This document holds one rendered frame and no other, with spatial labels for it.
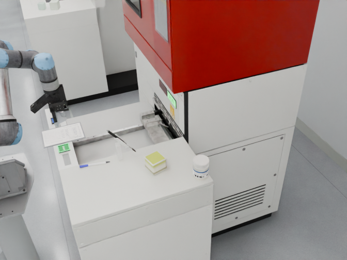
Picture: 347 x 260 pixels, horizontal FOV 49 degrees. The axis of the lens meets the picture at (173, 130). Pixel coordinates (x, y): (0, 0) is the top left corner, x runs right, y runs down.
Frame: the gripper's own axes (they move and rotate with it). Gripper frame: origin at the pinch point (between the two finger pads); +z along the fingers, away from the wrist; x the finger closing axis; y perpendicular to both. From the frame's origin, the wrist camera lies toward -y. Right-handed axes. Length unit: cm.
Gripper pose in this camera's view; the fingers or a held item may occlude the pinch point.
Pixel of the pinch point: (56, 125)
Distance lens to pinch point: 187.5
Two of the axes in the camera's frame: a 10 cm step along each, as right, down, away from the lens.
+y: 9.3, -2.5, 2.8
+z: 0.3, 7.9, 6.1
